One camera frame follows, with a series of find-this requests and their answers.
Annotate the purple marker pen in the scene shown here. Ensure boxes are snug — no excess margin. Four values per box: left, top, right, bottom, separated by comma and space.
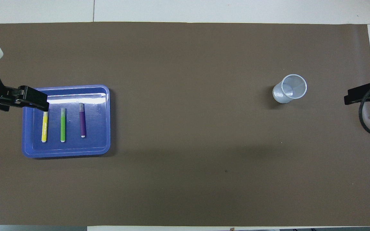
79, 103, 87, 138

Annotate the brown table mat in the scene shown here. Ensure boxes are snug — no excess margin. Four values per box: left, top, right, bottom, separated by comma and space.
0, 21, 370, 227

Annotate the green marker pen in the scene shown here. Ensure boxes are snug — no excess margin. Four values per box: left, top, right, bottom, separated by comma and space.
60, 107, 66, 143

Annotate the pale translucent plastic cup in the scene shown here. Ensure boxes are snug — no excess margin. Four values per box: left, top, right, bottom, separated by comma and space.
272, 74, 308, 104

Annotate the yellow marker pen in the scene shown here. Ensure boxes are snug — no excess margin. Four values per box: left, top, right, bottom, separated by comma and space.
41, 111, 48, 143

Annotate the blue plastic tray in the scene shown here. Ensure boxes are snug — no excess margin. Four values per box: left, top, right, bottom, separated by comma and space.
22, 84, 111, 158

